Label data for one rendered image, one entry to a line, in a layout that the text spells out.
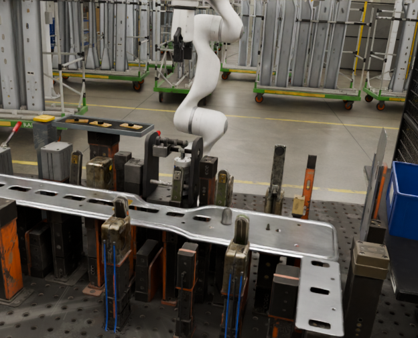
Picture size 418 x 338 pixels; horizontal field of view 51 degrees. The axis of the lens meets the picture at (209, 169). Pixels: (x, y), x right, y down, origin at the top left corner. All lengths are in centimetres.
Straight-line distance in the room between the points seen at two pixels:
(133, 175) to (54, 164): 29
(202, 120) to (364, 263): 94
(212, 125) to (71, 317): 90
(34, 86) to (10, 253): 432
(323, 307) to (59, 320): 80
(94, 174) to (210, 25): 76
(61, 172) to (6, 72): 422
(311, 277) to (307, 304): 11
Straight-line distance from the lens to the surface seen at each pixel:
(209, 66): 183
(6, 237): 146
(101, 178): 156
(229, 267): 111
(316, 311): 103
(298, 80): 850
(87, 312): 147
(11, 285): 154
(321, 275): 115
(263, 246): 123
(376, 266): 117
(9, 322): 149
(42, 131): 185
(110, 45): 932
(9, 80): 580
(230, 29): 182
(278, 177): 141
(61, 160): 163
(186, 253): 118
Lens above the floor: 161
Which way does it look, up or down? 20 degrees down
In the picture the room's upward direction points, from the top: 3 degrees clockwise
